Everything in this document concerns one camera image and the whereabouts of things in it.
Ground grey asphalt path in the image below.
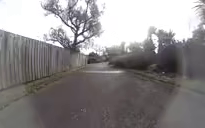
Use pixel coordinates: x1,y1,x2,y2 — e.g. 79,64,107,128
0,61,205,128

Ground row of bushes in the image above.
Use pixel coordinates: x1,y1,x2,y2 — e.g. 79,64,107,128
104,0,205,81

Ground large bare-branched tree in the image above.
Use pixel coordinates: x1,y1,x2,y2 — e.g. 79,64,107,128
40,0,106,53

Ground grass edge strip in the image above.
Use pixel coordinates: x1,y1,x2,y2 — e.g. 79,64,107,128
123,68,205,96

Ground grey wooden plank fence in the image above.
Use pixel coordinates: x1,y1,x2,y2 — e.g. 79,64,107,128
0,26,89,94

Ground grass verge strip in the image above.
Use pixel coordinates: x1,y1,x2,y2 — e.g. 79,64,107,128
0,65,86,113

